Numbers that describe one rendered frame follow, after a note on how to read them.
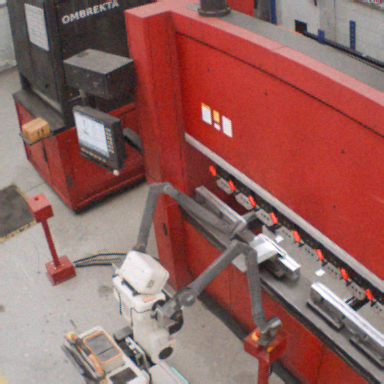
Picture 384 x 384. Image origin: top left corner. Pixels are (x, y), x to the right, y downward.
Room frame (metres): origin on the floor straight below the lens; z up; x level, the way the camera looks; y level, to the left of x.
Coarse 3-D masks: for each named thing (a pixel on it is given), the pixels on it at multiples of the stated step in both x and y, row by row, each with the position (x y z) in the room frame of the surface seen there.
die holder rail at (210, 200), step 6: (198, 192) 3.24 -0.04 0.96; (204, 192) 3.23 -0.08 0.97; (210, 192) 3.21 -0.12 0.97; (198, 198) 3.25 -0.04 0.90; (204, 198) 3.21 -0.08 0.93; (210, 198) 3.15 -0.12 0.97; (216, 198) 3.14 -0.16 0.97; (210, 204) 3.12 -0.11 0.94; (216, 204) 3.07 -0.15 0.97; (222, 204) 3.07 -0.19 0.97; (216, 210) 3.06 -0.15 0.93; (222, 210) 3.00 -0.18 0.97; (228, 210) 3.00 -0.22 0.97; (222, 216) 3.03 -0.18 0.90; (228, 216) 2.94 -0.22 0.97; (234, 216) 2.93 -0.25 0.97; (228, 222) 2.95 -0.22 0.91; (234, 222) 2.88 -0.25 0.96; (240, 234) 2.85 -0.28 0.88
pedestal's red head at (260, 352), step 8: (256, 328) 2.10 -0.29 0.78; (280, 328) 2.03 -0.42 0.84; (248, 336) 2.05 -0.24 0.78; (248, 344) 2.00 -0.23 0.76; (256, 344) 1.98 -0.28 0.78; (272, 344) 1.99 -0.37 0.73; (280, 344) 1.95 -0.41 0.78; (248, 352) 2.00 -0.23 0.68; (256, 352) 1.96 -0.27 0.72; (264, 352) 1.96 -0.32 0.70; (272, 352) 1.90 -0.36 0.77; (280, 352) 1.95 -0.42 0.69; (264, 360) 1.91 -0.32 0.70; (272, 360) 1.91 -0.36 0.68
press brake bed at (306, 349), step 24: (192, 240) 3.13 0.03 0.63; (192, 264) 3.17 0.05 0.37; (216, 288) 2.89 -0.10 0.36; (240, 288) 2.63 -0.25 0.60; (264, 288) 2.41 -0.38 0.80; (216, 312) 2.93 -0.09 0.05; (240, 312) 2.63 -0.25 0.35; (288, 312) 2.20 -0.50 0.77; (240, 336) 2.66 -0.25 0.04; (288, 336) 2.18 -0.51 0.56; (312, 336) 1.99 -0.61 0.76; (288, 360) 2.15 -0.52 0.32; (312, 360) 1.96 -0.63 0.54; (336, 360) 1.78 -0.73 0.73
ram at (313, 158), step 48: (192, 48) 3.14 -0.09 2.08; (192, 96) 3.19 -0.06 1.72; (240, 96) 2.75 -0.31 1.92; (288, 96) 2.40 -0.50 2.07; (192, 144) 3.24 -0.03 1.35; (240, 144) 2.77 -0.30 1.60; (288, 144) 2.41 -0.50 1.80; (336, 144) 2.11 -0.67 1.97; (288, 192) 2.41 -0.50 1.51; (336, 192) 2.09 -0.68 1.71; (336, 240) 2.06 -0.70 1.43
